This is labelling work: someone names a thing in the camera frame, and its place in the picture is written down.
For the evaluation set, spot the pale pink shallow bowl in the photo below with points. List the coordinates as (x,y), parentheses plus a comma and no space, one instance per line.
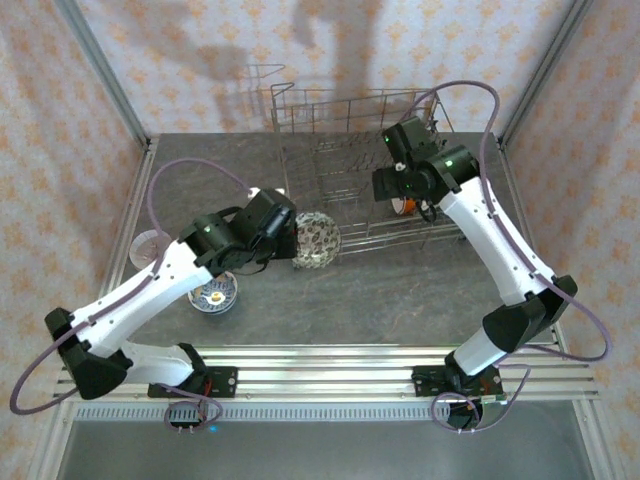
(145,247)

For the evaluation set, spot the aluminium corner post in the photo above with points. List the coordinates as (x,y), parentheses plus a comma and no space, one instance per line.
(542,70)
(105,70)

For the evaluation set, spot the blue floral ceramic bowl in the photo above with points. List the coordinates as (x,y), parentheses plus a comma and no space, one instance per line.
(213,295)

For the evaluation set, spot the lattice bowl orange patchwork outside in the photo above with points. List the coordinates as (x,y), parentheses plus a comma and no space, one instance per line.
(402,206)

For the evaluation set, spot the aluminium table side rail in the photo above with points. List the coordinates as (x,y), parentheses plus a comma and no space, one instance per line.
(509,167)
(145,160)

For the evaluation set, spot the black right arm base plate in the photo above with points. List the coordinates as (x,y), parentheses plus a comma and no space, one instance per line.
(425,382)

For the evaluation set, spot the aluminium mounting rail frame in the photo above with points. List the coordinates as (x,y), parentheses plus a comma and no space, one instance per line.
(325,375)

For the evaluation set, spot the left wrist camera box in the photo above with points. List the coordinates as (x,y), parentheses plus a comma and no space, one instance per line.
(254,191)

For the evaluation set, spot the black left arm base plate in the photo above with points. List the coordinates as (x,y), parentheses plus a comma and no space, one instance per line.
(222,382)

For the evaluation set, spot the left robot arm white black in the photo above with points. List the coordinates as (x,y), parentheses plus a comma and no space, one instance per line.
(145,295)

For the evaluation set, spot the white bowl leaf-pattern outside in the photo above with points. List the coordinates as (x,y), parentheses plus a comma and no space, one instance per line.
(317,240)

